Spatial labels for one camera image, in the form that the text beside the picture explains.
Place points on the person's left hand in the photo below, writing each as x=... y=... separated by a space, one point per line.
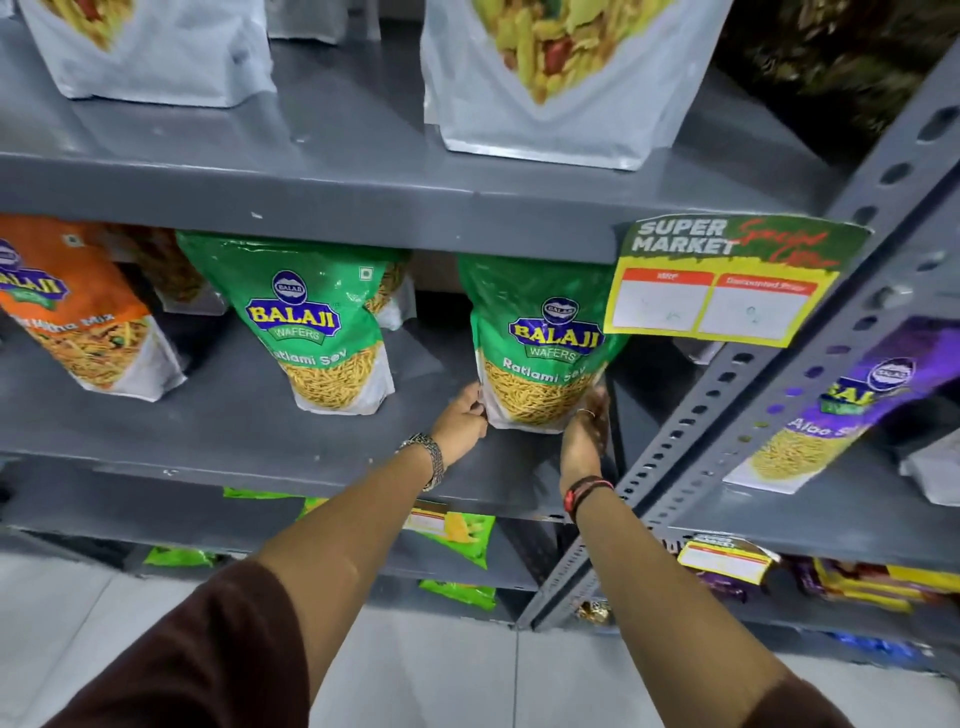
x=457 y=427

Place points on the person's right hand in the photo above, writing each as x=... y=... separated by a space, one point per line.
x=583 y=450

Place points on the person's right fingers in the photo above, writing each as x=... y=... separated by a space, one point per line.
x=595 y=412

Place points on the person's left fingers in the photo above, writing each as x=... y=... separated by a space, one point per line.
x=475 y=401

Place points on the person's right forearm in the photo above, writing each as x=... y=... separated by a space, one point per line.
x=660 y=600

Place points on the person's left forearm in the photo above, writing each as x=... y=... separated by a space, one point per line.
x=352 y=540

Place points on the silver metal wristwatch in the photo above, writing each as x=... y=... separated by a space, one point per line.
x=427 y=454

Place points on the red and black wrist band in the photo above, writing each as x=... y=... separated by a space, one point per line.
x=586 y=491

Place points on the light green snack packet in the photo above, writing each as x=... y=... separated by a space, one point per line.
x=461 y=594
x=461 y=532
x=259 y=493
x=178 y=557

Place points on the clear-backed snack packet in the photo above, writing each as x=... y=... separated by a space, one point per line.
x=176 y=270
x=394 y=296

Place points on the green and yellow price tag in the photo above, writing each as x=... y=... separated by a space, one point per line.
x=727 y=277

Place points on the gold foil packet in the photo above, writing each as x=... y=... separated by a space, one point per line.
x=594 y=612

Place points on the purple snack packet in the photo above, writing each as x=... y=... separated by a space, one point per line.
x=840 y=405

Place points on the grey metal shelf rack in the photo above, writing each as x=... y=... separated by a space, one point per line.
x=300 y=172
x=862 y=510

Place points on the yellow and purple snack packets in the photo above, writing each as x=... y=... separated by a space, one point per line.
x=870 y=581

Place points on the white snack packet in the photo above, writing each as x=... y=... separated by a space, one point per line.
x=165 y=52
x=570 y=82

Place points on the white packet corner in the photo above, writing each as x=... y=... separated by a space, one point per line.
x=934 y=469

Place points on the brown right sleeve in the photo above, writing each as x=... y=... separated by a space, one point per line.
x=799 y=709

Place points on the brown sleeve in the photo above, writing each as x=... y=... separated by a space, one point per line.
x=202 y=652
x=799 y=709

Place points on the blue snack packet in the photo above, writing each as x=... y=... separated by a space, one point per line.
x=874 y=645

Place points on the brown left sleeve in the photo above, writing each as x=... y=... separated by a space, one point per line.
x=202 y=652

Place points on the orange snack packet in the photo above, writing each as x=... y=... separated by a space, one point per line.
x=67 y=315

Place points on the dark snack packets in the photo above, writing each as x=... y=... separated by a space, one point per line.
x=832 y=67

